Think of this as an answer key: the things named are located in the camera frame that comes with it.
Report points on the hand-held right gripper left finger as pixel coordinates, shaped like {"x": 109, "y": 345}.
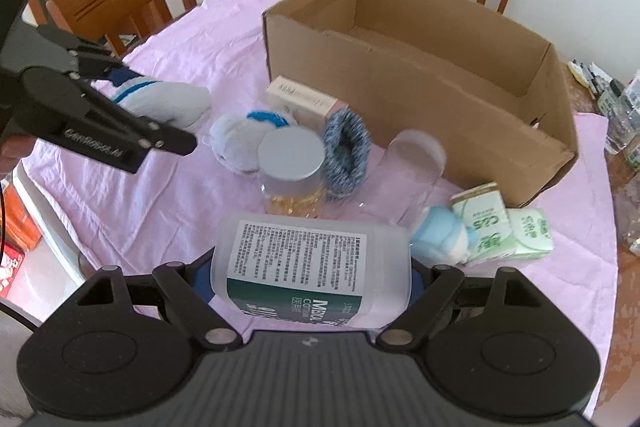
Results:
{"x": 201, "y": 279}

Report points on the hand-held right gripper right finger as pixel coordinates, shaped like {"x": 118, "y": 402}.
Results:
{"x": 419, "y": 274}

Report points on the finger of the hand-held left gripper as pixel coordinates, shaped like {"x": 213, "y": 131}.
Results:
{"x": 125, "y": 132}
{"x": 75, "y": 52}

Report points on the white sock blue stripe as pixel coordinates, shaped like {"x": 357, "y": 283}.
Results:
{"x": 170, "y": 99}

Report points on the white bottle with green label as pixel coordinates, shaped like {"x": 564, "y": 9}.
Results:
{"x": 300, "y": 257}

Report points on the grey blue fuzzy sock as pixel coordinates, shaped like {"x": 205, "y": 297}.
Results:
{"x": 345, "y": 152}

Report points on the clear jar with grey lid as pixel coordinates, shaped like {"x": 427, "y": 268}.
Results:
{"x": 290, "y": 154}

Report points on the brown cardboard box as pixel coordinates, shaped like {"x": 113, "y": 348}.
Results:
{"x": 425, "y": 107}

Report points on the light blue plush toy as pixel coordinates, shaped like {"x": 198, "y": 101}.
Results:
{"x": 440, "y": 232}

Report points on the pink cloth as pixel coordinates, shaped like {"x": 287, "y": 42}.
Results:
{"x": 175, "y": 207}

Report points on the green tissue packet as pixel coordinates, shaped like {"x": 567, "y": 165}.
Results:
{"x": 482, "y": 217}
{"x": 530, "y": 232}

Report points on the white blue plush toy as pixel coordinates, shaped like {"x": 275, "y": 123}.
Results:
{"x": 235, "y": 137}

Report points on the orange box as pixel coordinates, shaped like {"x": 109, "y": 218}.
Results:
{"x": 22, "y": 219}

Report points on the clear plastic cup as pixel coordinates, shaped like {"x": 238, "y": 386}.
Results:
{"x": 415, "y": 157}

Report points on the red packet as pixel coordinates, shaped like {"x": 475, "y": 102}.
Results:
{"x": 10, "y": 269}

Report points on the small beige carton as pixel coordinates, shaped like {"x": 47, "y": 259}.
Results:
{"x": 300, "y": 97}

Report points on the clear water bottle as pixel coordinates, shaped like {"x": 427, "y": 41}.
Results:
{"x": 622, "y": 117}

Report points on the bunch of marker pens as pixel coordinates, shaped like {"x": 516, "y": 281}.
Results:
{"x": 590, "y": 77}

